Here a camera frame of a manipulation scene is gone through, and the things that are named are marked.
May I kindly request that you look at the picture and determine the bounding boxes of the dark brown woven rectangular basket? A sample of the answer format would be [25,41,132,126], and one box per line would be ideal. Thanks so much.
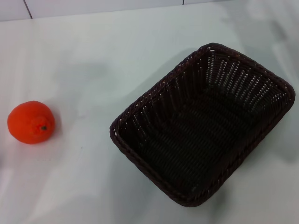
[109,42,295,208]

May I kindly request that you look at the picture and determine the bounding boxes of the white tablecloth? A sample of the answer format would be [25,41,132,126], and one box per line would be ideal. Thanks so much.
[0,0,299,224]

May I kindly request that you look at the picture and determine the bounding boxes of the orange fruit with stem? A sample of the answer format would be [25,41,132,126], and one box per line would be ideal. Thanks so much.
[7,100,56,144]

